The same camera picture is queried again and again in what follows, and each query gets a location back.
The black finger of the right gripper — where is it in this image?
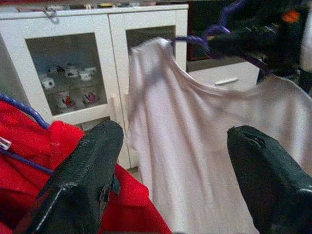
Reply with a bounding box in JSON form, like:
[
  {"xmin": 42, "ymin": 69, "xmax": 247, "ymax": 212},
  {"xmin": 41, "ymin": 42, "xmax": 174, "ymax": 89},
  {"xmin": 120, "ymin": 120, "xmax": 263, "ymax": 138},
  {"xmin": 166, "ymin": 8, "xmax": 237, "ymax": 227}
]
[{"xmin": 208, "ymin": 33, "xmax": 247, "ymax": 60}]

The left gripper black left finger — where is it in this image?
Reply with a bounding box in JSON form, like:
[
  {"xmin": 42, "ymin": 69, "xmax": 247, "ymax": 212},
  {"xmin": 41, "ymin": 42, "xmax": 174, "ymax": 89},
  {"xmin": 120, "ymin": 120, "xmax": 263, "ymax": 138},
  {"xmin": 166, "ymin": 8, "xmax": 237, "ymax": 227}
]
[{"xmin": 25, "ymin": 120, "xmax": 124, "ymax": 234}]

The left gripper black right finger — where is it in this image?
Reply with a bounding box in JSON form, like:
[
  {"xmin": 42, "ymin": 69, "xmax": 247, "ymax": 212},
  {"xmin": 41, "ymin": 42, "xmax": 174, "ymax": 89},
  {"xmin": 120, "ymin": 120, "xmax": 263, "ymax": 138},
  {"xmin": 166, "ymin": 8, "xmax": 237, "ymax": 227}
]
[{"xmin": 226, "ymin": 125, "xmax": 312, "ymax": 234}]

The purple wire hanger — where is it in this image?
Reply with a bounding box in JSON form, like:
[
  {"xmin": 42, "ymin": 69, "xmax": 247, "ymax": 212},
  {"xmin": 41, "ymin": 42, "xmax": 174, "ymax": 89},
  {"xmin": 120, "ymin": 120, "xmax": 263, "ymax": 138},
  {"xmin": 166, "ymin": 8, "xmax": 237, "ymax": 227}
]
[{"xmin": 172, "ymin": 0, "xmax": 273, "ymax": 74}]

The white t-shirt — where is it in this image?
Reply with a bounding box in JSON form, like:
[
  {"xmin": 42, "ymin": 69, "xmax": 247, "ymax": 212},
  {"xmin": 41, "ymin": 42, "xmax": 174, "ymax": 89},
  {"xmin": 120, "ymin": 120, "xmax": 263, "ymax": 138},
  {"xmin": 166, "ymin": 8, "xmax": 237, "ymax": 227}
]
[{"xmin": 126, "ymin": 36, "xmax": 312, "ymax": 234}]

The blue clothes hanger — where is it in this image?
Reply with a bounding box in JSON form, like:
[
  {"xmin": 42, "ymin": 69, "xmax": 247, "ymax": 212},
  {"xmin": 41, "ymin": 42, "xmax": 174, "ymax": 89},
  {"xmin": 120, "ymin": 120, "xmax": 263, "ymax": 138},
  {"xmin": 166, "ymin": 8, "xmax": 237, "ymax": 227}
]
[{"xmin": 0, "ymin": 94, "xmax": 54, "ymax": 175}]

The white low drawer unit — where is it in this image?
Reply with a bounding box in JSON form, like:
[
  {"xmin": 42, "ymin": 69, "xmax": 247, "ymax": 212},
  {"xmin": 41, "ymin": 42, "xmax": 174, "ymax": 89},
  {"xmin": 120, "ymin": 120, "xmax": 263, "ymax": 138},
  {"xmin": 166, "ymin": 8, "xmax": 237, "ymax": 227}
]
[{"xmin": 189, "ymin": 60, "xmax": 261, "ymax": 93}]

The plain red t-shirt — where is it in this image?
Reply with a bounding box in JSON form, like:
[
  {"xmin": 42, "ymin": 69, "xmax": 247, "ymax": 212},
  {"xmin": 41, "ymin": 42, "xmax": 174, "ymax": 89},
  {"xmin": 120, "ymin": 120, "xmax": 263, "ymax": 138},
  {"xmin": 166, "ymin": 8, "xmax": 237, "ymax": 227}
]
[{"xmin": 0, "ymin": 99, "xmax": 173, "ymax": 234}]

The white printed mug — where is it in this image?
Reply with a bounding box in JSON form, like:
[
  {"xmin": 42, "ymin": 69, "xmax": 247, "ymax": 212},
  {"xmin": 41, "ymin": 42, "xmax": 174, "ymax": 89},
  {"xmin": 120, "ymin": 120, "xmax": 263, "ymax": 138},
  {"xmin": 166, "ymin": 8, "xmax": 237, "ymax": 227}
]
[
  {"xmin": 81, "ymin": 90, "xmax": 99, "ymax": 105},
  {"xmin": 79, "ymin": 67, "xmax": 97, "ymax": 81},
  {"xmin": 64, "ymin": 64, "xmax": 80, "ymax": 78},
  {"xmin": 55, "ymin": 91, "xmax": 74, "ymax": 108},
  {"xmin": 40, "ymin": 75, "xmax": 56, "ymax": 90}
]

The white glass-door cabinet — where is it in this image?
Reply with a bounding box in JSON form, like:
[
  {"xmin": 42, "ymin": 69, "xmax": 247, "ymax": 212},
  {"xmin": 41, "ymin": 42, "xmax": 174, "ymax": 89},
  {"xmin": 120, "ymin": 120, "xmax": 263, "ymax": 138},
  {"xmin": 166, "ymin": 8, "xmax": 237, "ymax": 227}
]
[{"xmin": 0, "ymin": 3, "xmax": 190, "ymax": 169}]

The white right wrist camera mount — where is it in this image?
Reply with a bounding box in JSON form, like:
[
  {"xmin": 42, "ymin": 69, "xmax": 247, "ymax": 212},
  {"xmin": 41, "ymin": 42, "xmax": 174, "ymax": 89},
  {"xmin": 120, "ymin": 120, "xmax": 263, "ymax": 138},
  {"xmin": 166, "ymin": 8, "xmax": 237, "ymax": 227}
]
[{"xmin": 301, "ymin": 23, "xmax": 312, "ymax": 71}]

